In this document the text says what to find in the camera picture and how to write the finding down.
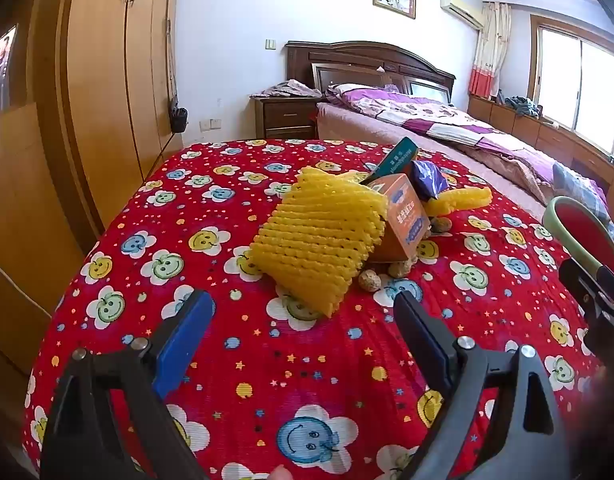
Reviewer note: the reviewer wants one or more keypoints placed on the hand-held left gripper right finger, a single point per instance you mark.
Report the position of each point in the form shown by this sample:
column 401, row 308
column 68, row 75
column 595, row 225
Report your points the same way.
column 427, row 340

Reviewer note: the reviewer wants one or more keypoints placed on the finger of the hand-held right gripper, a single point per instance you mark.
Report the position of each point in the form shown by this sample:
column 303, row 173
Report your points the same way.
column 597, row 305

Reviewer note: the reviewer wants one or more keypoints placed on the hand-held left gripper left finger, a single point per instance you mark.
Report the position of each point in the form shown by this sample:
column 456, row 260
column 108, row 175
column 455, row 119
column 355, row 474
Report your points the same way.
column 187, row 340

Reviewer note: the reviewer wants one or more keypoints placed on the red basin with green rim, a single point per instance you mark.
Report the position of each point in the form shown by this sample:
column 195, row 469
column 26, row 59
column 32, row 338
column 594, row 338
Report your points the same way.
column 577, row 220

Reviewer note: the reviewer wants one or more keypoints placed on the large yellow foam net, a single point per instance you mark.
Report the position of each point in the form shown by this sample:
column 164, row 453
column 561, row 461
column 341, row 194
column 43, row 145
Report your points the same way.
column 312, row 240

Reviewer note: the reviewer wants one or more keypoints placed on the green cardboard box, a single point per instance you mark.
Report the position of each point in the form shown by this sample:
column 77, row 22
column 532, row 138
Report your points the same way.
column 397, row 157

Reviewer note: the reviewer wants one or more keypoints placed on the person's left hand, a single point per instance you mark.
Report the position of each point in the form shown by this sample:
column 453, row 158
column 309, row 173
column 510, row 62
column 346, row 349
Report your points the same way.
column 282, row 474

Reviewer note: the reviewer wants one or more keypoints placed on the walnut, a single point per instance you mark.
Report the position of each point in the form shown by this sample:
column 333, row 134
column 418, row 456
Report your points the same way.
column 369, row 280
column 442, row 225
column 399, row 267

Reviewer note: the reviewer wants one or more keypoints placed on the orange cardboard box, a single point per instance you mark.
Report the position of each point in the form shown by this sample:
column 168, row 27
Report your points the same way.
column 407, row 220

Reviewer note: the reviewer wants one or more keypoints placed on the blue plaid cloth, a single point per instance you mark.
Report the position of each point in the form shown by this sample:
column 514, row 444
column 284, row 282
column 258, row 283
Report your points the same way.
column 572, row 180

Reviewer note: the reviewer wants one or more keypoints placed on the small yellow foam net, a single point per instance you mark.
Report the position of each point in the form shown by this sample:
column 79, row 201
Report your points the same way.
column 467, row 197

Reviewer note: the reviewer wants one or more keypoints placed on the red smiley printed blanket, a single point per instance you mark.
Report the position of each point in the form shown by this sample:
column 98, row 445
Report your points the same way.
column 237, row 200

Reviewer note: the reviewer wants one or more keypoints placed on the pink checked quilt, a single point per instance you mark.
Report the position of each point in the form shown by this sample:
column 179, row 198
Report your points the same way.
column 507, row 170

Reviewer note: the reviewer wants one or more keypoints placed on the purple wrapper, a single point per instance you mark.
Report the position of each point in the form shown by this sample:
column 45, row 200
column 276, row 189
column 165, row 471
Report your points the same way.
column 429, row 177

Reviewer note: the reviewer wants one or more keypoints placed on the low wooden cabinet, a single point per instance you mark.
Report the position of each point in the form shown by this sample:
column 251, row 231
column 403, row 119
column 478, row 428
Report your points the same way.
column 552, row 137

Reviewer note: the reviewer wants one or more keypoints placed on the dark blue clothes pile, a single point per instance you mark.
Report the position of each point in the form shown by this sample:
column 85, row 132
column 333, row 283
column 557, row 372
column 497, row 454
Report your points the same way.
column 522, row 106

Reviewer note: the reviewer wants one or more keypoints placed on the purple patchwork quilt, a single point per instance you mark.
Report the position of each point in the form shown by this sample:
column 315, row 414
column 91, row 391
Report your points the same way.
column 437, row 120

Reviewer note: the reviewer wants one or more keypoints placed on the black hanging bag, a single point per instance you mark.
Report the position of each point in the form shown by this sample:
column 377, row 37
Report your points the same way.
column 178, row 117

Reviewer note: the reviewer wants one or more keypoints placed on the window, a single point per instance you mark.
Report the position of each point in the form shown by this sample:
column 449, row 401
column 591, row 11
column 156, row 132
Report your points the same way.
column 582, row 80

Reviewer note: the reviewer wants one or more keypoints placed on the bed with pink sheet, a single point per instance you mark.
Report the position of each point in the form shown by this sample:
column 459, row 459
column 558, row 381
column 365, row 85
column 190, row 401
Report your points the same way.
column 347, row 120

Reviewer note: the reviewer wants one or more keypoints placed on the dark wooden nightstand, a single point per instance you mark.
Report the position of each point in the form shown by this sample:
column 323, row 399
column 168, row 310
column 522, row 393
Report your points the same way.
column 287, row 115

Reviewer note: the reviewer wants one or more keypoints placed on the purple floral pillow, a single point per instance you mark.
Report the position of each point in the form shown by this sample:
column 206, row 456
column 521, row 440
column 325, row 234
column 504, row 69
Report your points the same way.
column 367, row 94

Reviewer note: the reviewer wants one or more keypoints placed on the pink floral cloth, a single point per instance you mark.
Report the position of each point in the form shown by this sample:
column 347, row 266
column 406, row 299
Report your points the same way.
column 287, row 89

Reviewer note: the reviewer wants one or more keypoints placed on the white and red curtain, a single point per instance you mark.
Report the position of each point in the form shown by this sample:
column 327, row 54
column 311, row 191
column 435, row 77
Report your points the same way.
column 489, row 50

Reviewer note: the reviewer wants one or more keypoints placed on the light wooden wardrobe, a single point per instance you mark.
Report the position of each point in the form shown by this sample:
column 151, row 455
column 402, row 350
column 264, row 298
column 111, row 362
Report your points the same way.
column 112, row 60

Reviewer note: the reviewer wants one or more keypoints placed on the dark wooden headboard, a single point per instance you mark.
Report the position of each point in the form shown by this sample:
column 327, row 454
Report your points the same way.
column 357, row 57

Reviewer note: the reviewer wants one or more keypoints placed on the white air conditioner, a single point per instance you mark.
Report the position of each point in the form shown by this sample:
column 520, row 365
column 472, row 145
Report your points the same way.
column 462, row 10

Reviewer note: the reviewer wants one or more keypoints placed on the white wall socket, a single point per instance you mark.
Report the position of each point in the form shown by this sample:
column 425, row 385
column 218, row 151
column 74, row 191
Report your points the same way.
column 210, row 124

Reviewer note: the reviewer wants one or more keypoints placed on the wall light switch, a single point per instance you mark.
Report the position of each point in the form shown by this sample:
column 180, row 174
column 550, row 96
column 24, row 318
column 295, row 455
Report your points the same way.
column 271, row 44

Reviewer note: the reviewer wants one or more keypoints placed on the dark wall screen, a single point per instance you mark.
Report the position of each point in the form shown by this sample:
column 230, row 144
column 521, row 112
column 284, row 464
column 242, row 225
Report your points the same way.
column 2, row 70

